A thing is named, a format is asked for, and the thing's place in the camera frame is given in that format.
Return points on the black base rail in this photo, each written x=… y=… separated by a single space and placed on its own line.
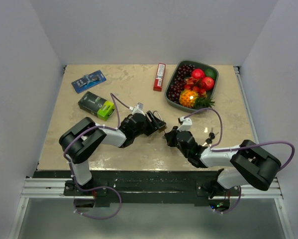
x=152 y=187

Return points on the red apple lower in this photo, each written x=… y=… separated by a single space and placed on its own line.
x=208 y=83

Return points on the grey fruit tray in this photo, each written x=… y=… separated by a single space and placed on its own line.
x=208 y=93

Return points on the blue blister pack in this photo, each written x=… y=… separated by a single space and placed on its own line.
x=88 y=81

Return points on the red apple upper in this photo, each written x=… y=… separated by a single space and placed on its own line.
x=197 y=74

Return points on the red leafy fruit cluster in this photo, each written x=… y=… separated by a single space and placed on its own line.
x=196 y=85

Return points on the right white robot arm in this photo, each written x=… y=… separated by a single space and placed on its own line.
x=243 y=165

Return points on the green lime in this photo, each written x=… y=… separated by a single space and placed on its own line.
x=210 y=73

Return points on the red rectangular box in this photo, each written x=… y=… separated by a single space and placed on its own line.
x=158 y=83

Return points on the green black product box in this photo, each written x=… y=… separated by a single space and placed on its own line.
x=96 y=105

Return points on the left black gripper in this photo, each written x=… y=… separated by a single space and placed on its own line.
x=153 y=127

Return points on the brass padlock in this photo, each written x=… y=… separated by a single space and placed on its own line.
x=161 y=124

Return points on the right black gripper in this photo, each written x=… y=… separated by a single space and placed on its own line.
x=170 y=136

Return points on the dark red grapes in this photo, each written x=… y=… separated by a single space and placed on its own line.
x=176 y=84

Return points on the red apple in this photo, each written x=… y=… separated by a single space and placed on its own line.
x=197 y=74
x=208 y=83

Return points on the black headed key bunch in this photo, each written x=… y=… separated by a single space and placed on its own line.
x=211 y=137

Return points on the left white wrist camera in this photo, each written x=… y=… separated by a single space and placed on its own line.
x=138 y=109

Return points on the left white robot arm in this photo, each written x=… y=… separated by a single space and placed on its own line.
x=81 y=141

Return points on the orange toy pineapple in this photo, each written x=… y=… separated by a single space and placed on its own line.
x=192 y=100

